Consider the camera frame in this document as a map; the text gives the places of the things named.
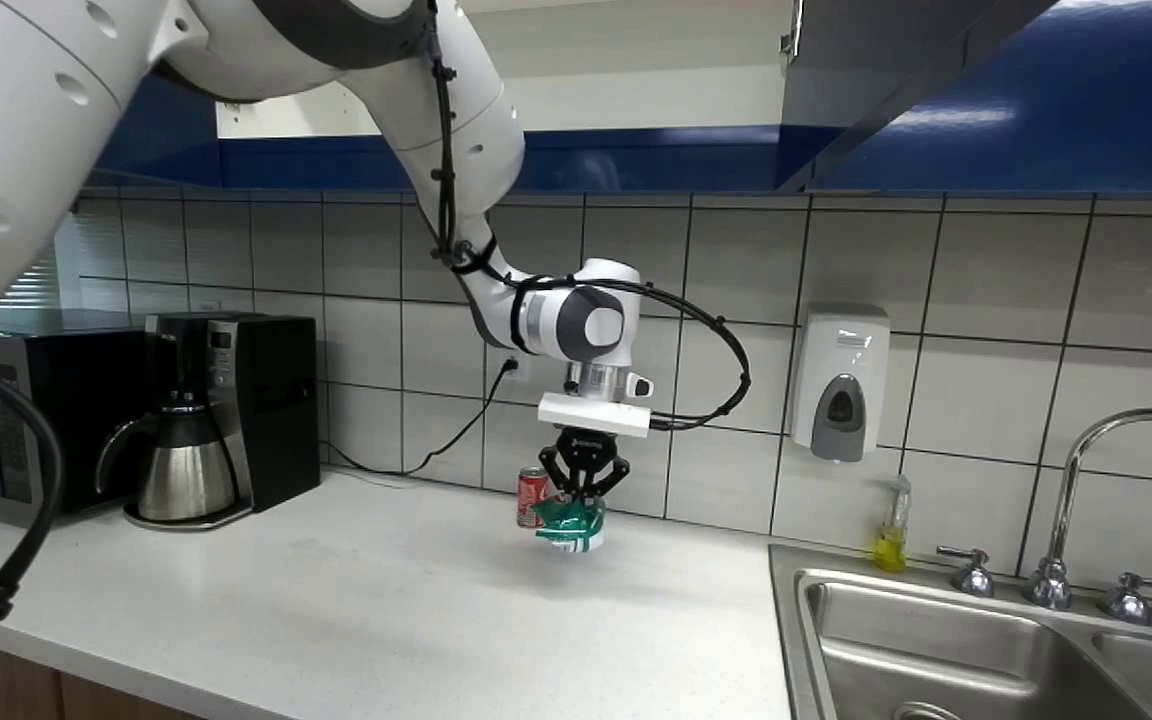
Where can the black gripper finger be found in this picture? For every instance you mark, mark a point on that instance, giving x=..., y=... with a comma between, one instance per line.
x=603, y=501
x=556, y=488

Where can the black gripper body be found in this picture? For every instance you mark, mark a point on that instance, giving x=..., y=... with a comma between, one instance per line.
x=587, y=461

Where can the green snack packet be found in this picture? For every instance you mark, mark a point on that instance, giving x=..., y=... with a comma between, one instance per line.
x=574, y=525

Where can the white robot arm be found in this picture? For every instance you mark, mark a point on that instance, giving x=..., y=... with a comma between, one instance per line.
x=438, y=104

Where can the blue upper cabinet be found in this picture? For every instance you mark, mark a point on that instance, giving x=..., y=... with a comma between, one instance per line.
x=1063, y=109

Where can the blue open cabinet door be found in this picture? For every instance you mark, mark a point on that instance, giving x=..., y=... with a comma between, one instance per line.
x=853, y=67

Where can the red soda can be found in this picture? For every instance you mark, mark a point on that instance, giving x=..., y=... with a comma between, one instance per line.
x=528, y=494

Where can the yellow dish soap bottle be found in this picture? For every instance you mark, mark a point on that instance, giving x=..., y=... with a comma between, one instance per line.
x=884, y=551

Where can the stainless steel sink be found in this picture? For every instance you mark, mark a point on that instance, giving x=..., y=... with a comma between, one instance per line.
x=863, y=647

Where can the black steel coffee maker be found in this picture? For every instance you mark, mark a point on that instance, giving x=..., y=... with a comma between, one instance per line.
x=257, y=384

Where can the steel coffee carafe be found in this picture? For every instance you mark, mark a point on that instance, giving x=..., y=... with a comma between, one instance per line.
x=181, y=473

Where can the black microwave oven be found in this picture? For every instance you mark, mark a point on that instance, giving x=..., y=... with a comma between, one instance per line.
x=85, y=372

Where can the chrome faucet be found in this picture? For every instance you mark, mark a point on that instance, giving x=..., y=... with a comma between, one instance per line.
x=1053, y=512

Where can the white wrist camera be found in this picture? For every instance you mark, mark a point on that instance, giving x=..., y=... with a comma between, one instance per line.
x=593, y=415

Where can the white wall outlet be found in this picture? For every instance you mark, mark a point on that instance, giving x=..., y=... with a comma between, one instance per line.
x=512, y=363

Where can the white wall soap dispenser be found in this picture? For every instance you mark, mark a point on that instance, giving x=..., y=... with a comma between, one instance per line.
x=836, y=397

